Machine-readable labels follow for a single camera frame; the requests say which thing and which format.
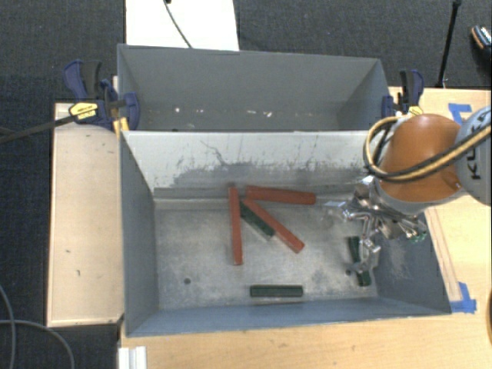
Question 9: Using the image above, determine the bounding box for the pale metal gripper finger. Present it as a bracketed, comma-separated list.
[324, 201, 367, 222]
[346, 239, 382, 277]

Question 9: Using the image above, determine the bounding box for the dark green flat block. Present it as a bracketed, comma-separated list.
[347, 236, 374, 288]
[238, 201, 278, 242]
[249, 284, 304, 299]

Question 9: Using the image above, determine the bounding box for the red-brown flat block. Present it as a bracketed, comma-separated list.
[244, 184, 317, 207]
[241, 198, 306, 255]
[228, 185, 244, 267]

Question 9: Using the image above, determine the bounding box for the grey metal bin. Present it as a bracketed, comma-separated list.
[116, 43, 453, 338]

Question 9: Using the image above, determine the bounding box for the pale wood board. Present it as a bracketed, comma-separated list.
[45, 101, 126, 328]

